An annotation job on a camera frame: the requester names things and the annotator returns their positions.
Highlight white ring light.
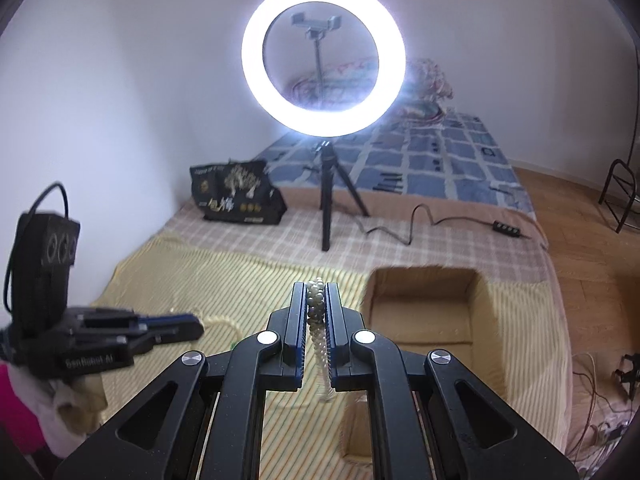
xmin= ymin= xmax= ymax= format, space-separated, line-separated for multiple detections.
xmin=241 ymin=0 xmax=401 ymax=137

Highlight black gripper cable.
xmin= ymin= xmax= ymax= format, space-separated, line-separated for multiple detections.
xmin=4 ymin=182 xmax=69 ymax=312

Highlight blue checked blanket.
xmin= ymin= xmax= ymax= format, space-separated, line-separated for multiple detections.
xmin=251 ymin=109 xmax=532 ymax=217

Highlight open cardboard box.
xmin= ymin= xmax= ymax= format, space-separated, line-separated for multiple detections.
xmin=340 ymin=266 xmax=497 ymax=462

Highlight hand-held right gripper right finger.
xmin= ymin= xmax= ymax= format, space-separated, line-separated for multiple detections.
xmin=327 ymin=283 xmax=576 ymax=480

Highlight black metal rack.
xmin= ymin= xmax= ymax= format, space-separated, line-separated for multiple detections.
xmin=598 ymin=158 xmax=640 ymax=234

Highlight grey phone holder pole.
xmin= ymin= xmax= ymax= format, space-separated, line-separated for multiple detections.
xmin=289 ymin=10 xmax=335 ymax=111

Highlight black ring light cable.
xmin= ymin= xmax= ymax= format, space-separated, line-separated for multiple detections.
xmin=362 ymin=203 xmax=549 ymax=249

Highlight black tripod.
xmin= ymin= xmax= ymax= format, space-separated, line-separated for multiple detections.
xmin=309 ymin=140 xmax=371 ymax=252

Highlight black printed bag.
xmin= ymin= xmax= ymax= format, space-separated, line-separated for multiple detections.
xmin=188 ymin=159 xmax=288 ymax=224

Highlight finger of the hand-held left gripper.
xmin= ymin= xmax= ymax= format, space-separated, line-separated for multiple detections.
xmin=131 ymin=311 xmax=205 ymax=357

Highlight person's left forearm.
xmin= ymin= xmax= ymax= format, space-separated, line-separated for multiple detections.
xmin=0 ymin=360 xmax=107 ymax=463

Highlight yellow striped blanket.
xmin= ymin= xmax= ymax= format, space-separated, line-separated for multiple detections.
xmin=89 ymin=232 xmax=574 ymax=480

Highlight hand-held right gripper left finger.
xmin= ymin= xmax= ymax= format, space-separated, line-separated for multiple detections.
xmin=52 ymin=282 xmax=307 ymax=480

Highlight white pearl bracelet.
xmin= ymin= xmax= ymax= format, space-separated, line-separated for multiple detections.
xmin=306 ymin=277 xmax=335 ymax=404

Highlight small black device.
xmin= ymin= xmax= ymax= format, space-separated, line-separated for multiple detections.
xmin=619 ymin=353 xmax=640 ymax=387

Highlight tangled white cables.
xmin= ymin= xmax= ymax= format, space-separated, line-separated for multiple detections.
xmin=569 ymin=351 xmax=632 ymax=462

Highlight floral quilt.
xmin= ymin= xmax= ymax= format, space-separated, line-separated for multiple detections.
xmin=289 ymin=56 xmax=454 ymax=122

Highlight beige plaid blanket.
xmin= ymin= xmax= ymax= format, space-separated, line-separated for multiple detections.
xmin=114 ymin=187 xmax=552 ymax=293

